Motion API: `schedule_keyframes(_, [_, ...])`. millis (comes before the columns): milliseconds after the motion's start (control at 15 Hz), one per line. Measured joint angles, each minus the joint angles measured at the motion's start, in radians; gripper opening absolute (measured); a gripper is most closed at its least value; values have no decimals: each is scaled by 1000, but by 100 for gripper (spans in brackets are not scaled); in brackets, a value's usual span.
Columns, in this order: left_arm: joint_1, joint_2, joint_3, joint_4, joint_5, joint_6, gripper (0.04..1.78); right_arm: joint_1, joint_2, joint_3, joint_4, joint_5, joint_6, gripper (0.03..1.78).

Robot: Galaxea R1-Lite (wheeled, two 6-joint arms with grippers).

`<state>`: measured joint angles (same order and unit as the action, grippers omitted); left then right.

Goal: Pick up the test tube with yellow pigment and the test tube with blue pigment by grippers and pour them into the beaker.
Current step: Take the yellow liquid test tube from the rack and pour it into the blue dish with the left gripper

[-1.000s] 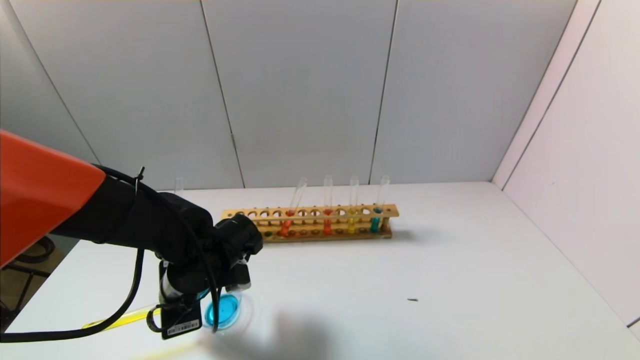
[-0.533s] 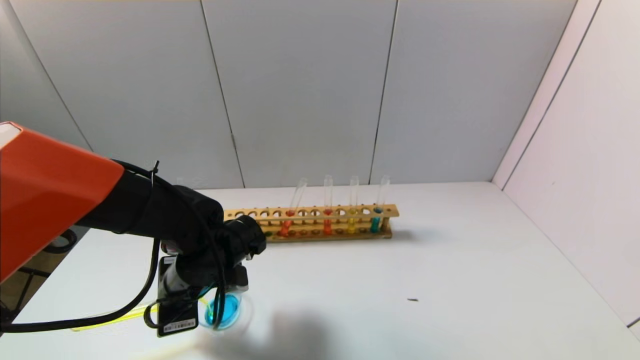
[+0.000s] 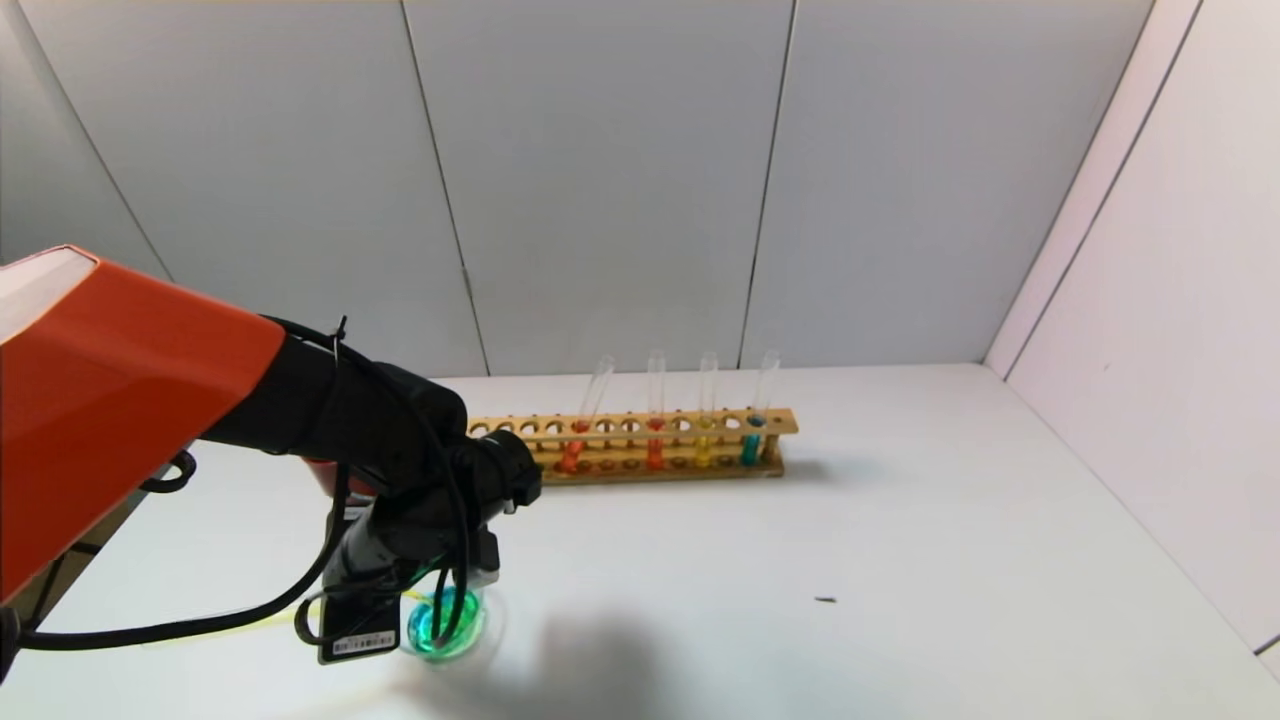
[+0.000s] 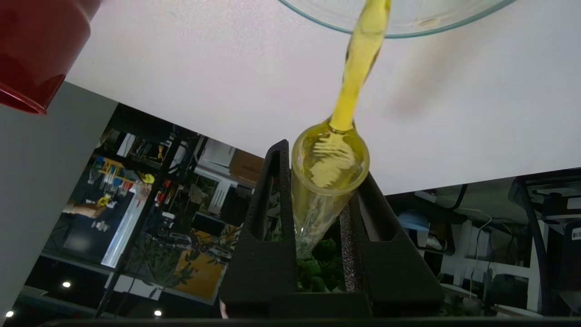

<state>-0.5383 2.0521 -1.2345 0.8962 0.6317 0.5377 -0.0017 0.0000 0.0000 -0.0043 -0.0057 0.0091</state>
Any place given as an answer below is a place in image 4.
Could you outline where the red plastic cup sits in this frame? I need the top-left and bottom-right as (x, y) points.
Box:
(0, 0), (103, 115)

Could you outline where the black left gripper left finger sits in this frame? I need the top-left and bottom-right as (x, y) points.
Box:
(220, 139), (299, 318)

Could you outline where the clear glass beaker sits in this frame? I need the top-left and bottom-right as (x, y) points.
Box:
(278, 0), (519, 39)

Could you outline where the glass test tube yellow pigment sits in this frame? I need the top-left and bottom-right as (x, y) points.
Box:
(290, 117), (371, 260)

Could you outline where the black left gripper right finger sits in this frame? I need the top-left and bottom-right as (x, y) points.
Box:
(340, 173), (445, 318)

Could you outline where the green leafy plant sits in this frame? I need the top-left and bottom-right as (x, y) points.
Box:
(297, 238), (346, 294)

